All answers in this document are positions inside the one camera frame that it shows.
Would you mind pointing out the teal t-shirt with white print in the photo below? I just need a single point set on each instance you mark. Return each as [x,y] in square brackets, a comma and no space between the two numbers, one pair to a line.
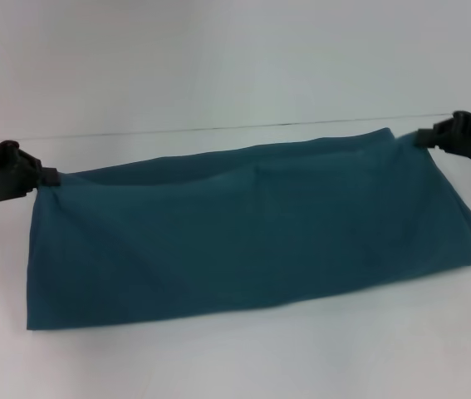
[239,232]

